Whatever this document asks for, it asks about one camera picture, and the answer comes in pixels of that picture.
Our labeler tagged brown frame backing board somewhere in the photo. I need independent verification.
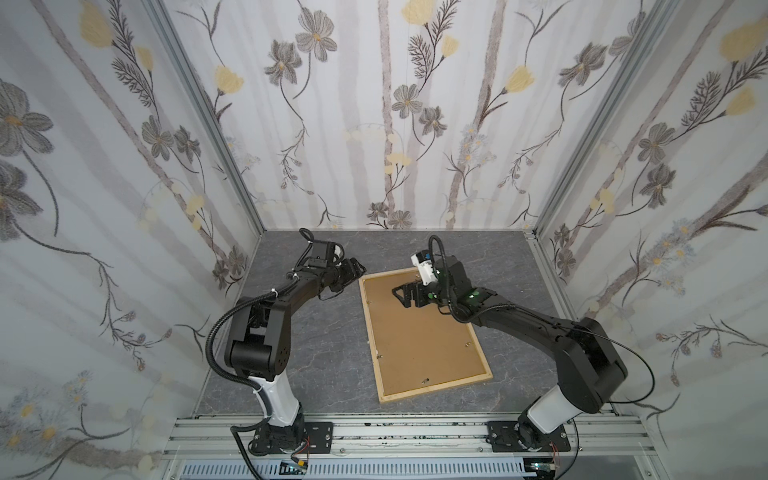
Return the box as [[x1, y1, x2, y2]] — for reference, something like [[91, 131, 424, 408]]
[[364, 271, 487, 397]]

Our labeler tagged wooden picture frame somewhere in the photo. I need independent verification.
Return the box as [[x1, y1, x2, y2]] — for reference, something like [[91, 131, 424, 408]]
[[358, 266, 494, 404]]

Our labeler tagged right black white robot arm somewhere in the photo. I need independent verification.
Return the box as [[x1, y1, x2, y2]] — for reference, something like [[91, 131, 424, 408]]
[[392, 252, 628, 451]]

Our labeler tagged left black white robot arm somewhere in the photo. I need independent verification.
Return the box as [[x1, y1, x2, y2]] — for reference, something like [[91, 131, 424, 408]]
[[207, 228, 367, 456]]

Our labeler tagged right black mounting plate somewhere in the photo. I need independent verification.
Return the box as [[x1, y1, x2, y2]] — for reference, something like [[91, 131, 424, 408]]
[[486, 421, 572, 453]]

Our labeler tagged black mounting plate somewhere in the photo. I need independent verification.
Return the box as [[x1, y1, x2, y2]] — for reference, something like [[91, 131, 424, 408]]
[[486, 421, 572, 453], [247, 422, 334, 456]]

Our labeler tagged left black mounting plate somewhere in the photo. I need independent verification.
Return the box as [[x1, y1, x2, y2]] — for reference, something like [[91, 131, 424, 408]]
[[247, 422, 334, 456]]

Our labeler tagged small green circuit board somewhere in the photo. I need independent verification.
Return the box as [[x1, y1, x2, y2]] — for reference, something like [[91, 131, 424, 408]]
[[279, 460, 308, 475]]

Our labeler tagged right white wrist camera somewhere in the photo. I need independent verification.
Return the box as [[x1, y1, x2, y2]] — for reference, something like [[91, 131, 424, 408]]
[[411, 250, 438, 286]]

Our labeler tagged left black corrugated cable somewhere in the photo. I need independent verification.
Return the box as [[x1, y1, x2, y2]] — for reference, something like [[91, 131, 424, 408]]
[[204, 287, 283, 480]]

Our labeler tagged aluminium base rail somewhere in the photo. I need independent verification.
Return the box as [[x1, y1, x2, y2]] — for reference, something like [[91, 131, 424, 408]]
[[161, 413, 657, 460]]

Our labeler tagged white slotted cable duct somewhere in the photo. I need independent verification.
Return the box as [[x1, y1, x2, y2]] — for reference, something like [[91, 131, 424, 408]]
[[178, 458, 529, 480]]

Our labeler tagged right black cable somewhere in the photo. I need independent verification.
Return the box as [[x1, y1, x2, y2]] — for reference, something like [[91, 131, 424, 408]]
[[569, 323, 657, 406]]

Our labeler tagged left corner aluminium post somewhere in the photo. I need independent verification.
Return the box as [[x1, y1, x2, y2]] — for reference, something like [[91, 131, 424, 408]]
[[142, 0, 266, 238]]

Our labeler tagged corner aluminium post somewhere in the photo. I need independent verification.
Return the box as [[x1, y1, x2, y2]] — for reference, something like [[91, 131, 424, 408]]
[[142, 0, 266, 238], [532, 1, 678, 239]]

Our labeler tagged right corner aluminium post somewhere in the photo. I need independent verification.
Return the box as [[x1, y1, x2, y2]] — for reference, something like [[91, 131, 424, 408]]
[[532, 1, 678, 239]]

